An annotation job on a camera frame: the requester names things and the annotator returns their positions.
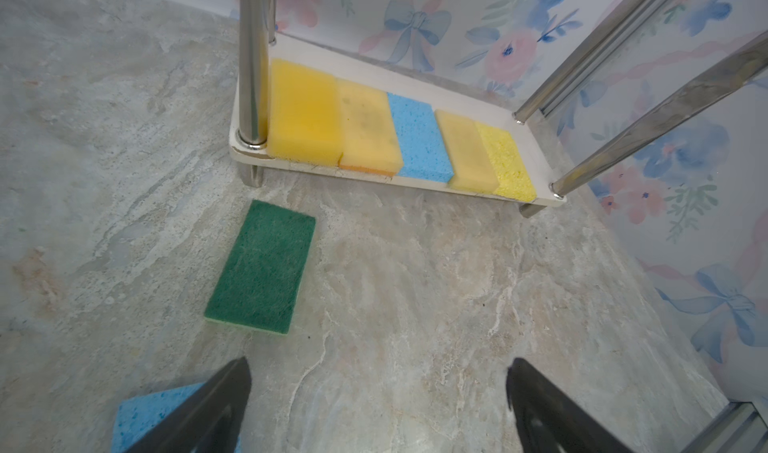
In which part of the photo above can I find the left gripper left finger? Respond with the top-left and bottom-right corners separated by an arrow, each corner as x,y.
128,357 -> 252,452

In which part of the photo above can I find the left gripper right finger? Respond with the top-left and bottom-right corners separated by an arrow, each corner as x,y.
505,357 -> 630,452

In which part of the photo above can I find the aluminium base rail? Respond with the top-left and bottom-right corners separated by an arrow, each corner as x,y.
682,402 -> 768,453

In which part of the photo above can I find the tan yellow orange-backed sponge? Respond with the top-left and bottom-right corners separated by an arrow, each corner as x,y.
337,79 -> 404,177

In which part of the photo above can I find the white two-tier shelf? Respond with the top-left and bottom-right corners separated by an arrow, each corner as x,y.
229,0 -> 767,218

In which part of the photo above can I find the dark green scouring sponge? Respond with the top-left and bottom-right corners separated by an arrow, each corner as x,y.
204,200 -> 316,335

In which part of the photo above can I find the blue sponge left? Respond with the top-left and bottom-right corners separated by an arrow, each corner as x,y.
110,383 -> 214,452

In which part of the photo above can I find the large blue sponge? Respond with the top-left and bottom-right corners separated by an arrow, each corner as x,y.
387,93 -> 454,184

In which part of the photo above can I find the bright yellow sponge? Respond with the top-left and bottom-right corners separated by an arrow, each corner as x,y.
268,59 -> 343,167

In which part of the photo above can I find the yellow-green sponge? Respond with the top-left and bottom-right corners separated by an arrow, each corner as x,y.
475,122 -> 537,203

